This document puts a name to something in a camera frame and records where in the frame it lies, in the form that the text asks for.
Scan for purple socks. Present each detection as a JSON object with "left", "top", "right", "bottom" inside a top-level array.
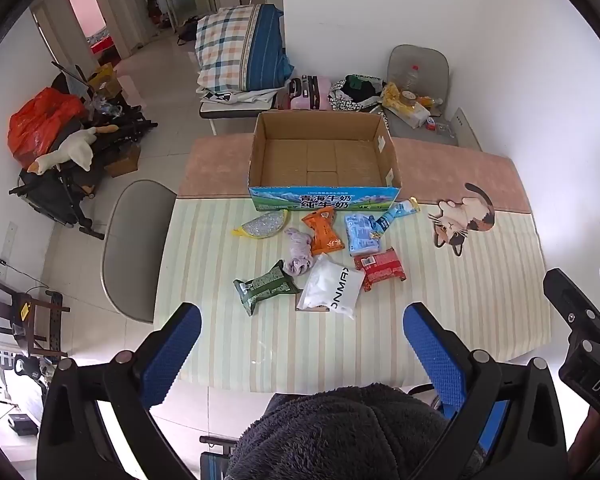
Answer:
[{"left": 282, "top": 227, "right": 321, "bottom": 276}]

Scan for white folding cot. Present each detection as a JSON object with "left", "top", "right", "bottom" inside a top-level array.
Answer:
[{"left": 198, "top": 91, "right": 276, "bottom": 136}]

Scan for wooden chair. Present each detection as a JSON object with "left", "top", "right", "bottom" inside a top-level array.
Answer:
[{"left": 0, "top": 270, "right": 71, "bottom": 358}]

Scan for white plastic bag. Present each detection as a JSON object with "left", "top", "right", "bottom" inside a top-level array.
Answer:
[{"left": 296, "top": 253, "right": 366, "bottom": 319}]

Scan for light blue tissue packet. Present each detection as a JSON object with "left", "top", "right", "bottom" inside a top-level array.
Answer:
[{"left": 343, "top": 211, "right": 382, "bottom": 257}]

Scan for black white patterned bag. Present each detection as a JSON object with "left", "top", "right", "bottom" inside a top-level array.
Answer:
[{"left": 328, "top": 75, "right": 387, "bottom": 112}]

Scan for yellow packet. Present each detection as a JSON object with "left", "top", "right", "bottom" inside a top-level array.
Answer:
[{"left": 382, "top": 83, "right": 406, "bottom": 109}]

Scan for orange plastic bag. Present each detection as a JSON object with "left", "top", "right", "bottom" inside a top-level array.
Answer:
[{"left": 7, "top": 86, "right": 88, "bottom": 168}]

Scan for small brown cardboard box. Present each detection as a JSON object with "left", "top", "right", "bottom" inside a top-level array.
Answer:
[{"left": 104, "top": 142, "right": 142, "bottom": 177}]

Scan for yellow bag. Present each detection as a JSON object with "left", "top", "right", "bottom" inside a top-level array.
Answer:
[{"left": 87, "top": 62, "right": 121, "bottom": 98}]

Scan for green snack packet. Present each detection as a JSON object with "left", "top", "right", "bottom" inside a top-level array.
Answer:
[{"left": 233, "top": 260, "right": 301, "bottom": 317}]

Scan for plain grey chair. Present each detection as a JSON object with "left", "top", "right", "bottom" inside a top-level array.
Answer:
[{"left": 101, "top": 180, "right": 178, "bottom": 323}]

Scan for red snack packet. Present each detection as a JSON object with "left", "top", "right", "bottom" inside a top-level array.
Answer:
[{"left": 354, "top": 247, "right": 407, "bottom": 292}]

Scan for pink suitcase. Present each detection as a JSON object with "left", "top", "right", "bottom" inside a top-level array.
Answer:
[{"left": 276, "top": 76, "right": 333, "bottom": 111}]

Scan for white flat board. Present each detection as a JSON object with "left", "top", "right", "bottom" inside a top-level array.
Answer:
[{"left": 452, "top": 107, "right": 483, "bottom": 152}]

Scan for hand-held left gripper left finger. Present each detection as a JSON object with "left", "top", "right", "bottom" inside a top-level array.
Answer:
[{"left": 36, "top": 302, "right": 203, "bottom": 480}]

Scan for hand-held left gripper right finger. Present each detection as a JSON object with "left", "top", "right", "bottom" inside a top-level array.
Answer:
[{"left": 402, "top": 302, "right": 569, "bottom": 480}]

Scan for grey cushioned chair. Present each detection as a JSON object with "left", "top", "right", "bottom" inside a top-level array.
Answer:
[{"left": 384, "top": 45, "right": 481, "bottom": 151}]

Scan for person's dark fleece clothing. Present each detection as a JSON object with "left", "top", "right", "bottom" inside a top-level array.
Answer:
[{"left": 225, "top": 382, "right": 481, "bottom": 480}]

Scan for lemon-shaped silver pouch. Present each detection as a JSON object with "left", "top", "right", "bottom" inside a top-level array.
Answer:
[{"left": 231, "top": 210, "right": 290, "bottom": 239}]

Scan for black folded stroller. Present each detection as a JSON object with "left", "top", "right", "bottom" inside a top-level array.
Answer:
[{"left": 10, "top": 110, "right": 159, "bottom": 241}]

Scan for white wrapped packet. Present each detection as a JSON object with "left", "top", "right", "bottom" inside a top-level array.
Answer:
[{"left": 390, "top": 100, "right": 432, "bottom": 129}]

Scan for plaid folded bedding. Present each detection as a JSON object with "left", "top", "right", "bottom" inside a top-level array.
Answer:
[{"left": 195, "top": 4, "right": 295, "bottom": 96}]

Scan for slim blue white packet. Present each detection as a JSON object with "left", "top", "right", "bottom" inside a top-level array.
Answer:
[{"left": 375, "top": 198, "right": 421, "bottom": 233}]

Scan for orange snack packet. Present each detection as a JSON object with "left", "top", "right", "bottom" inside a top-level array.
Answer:
[{"left": 301, "top": 206, "right": 344, "bottom": 257}]

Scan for clear plastic bottle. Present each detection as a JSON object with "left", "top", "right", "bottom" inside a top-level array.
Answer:
[{"left": 402, "top": 64, "right": 424, "bottom": 97}]

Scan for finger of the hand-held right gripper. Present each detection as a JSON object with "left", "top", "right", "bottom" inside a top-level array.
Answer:
[{"left": 542, "top": 268, "right": 600, "bottom": 341}]

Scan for white goose plush toy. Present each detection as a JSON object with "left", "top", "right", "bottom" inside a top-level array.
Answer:
[{"left": 32, "top": 126, "right": 98, "bottom": 175}]

